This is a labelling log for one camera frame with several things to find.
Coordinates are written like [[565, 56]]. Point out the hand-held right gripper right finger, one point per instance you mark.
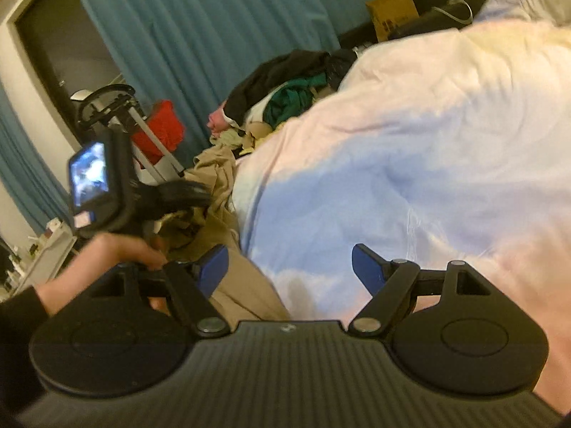
[[365, 268]]

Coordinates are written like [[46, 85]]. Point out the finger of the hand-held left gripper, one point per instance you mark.
[[183, 194]]

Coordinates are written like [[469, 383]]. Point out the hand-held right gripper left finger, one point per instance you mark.
[[215, 266]]

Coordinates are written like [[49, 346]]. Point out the tan garment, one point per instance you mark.
[[243, 285]]

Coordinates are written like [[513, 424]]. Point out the person's left forearm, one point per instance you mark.
[[22, 334]]

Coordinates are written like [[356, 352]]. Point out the pale yellow clothes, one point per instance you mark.
[[236, 140]]

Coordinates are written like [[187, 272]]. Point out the person's left hand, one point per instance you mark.
[[120, 249]]

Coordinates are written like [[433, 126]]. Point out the red cloth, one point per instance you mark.
[[163, 129]]

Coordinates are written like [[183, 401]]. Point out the pink cloth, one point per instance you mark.
[[218, 120]]

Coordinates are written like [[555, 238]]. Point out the narrow blue curtain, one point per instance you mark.
[[26, 160]]

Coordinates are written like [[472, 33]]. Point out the pastel cloud print blanket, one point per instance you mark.
[[424, 142]]

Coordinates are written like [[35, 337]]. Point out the green garment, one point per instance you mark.
[[290, 100]]

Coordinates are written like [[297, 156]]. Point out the dark door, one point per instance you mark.
[[58, 44]]

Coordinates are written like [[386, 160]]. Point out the wide blue curtain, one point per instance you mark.
[[214, 22]]

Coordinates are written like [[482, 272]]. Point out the yellow paper bag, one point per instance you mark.
[[392, 11]]

